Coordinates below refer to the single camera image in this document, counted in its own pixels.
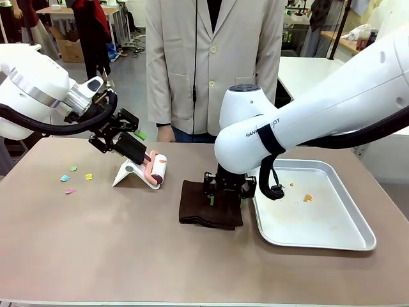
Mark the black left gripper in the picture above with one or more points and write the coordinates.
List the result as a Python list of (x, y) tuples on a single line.
[(103, 115)]

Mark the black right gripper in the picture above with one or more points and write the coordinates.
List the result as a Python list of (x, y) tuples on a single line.
[(228, 182)]

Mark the dark brown cloth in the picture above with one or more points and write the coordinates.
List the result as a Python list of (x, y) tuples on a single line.
[(198, 211)]

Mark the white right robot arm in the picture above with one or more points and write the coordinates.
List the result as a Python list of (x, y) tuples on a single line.
[(319, 112)]

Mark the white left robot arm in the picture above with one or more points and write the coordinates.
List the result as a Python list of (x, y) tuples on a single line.
[(32, 89)]

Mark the person's right hand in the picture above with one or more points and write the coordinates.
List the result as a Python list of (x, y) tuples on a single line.
[(165, 132)]

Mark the white lint roller stand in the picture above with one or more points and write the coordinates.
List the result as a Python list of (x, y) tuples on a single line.
[(123, 177)]

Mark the yellow paper scrap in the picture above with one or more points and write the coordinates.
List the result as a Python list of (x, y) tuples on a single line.
[(89, 176)]

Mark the green paper scrap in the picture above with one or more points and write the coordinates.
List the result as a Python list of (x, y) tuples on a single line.
[(73, 168)]

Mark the blue jeans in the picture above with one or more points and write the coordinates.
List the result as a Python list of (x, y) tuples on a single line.
[(195, 137)]

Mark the blue paper scrap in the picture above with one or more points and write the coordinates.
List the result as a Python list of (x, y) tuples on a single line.
[(65, 178)]

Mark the pink paper scrap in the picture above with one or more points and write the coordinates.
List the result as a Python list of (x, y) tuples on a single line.
[(70, 191)]

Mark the large orange crumb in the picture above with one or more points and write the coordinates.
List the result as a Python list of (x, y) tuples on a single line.
[(308, 198)]

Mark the brown cardboard box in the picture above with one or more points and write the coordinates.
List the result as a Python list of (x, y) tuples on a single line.
[(72, 48)]

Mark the silver metal tray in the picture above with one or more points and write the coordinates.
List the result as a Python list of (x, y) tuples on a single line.
[(319, 224)]

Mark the bystander in dark red clothes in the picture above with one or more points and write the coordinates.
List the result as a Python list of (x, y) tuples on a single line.
[(92, 32)]

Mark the wooden background table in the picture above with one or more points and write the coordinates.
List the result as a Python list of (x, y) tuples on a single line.
[(80, 11)]

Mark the bystander in grey skirt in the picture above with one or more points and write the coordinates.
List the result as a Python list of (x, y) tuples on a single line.
[(35, 28)]

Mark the white side table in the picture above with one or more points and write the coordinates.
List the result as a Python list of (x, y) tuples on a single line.
[(306, 73)]

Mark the person in beige jacket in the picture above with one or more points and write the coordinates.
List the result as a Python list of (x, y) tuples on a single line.
[(236, 48)]

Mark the black inner shirt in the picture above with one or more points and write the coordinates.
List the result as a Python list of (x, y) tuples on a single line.
[(219, 12)]

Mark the wooden side table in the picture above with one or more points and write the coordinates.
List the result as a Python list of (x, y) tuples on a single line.
[(345, 44)]

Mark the black vertical pole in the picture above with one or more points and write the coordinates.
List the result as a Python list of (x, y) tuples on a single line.
[(340, 25)]

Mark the white plastic bag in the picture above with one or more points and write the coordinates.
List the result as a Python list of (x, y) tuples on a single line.
[(356, 32)]

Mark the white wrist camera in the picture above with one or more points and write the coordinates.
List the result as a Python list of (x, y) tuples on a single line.
[(91, 84)]

